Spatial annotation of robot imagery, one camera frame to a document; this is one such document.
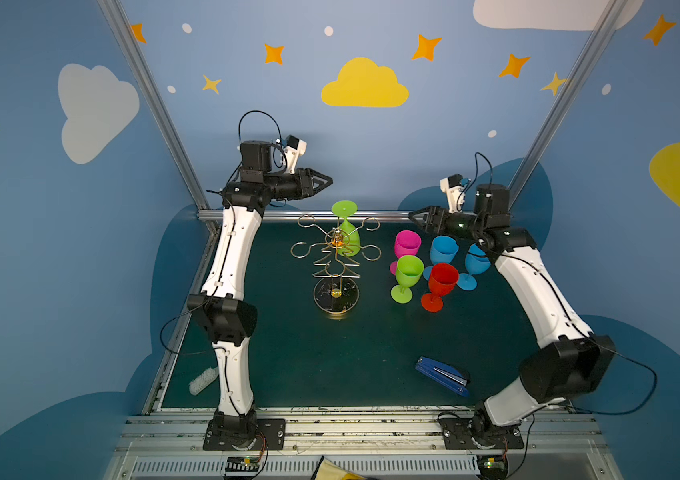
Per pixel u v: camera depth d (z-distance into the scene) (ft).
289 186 2.20
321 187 2.44
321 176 2.34
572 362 1.39
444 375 2.69
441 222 2.21
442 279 2.82
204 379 2.66
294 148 2.25
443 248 3.05
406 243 3.25
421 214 2.40
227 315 1.70
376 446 2.40
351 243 2.77
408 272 2.97
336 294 3.23
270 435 2.47
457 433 2.46
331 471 2.26
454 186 2.25
